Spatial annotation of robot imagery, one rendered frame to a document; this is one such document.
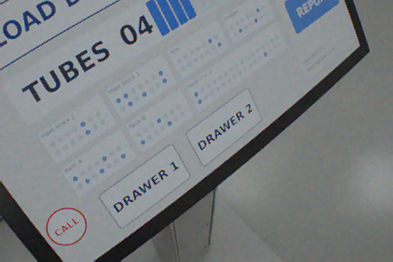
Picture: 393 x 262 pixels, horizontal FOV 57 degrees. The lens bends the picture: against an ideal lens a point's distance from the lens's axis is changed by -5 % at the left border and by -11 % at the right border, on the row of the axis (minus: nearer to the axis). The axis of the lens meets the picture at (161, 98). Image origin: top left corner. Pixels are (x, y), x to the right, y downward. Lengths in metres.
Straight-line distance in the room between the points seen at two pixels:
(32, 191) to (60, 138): 0.06
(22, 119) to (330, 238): 1.29
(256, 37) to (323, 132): 1.26
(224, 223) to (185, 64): 1.05
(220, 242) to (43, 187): 1.06
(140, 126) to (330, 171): 1.28
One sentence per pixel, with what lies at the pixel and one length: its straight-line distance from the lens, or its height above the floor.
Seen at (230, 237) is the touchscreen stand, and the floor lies 0.04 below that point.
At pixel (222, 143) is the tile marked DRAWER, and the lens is 0.44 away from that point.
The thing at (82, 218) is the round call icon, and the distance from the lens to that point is 0.39.
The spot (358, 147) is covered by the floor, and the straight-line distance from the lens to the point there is 1.70.
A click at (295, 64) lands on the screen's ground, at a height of 1.01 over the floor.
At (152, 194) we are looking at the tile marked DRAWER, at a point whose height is 1.00.
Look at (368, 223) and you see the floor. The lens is 1.58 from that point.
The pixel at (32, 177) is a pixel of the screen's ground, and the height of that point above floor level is 1.06.
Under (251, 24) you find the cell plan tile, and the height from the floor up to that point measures 1.07.
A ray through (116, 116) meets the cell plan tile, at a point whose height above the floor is 1.06.
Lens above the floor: 1.37
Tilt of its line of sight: 53 degrees down
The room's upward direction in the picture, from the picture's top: 8 degrees counter-clockwise
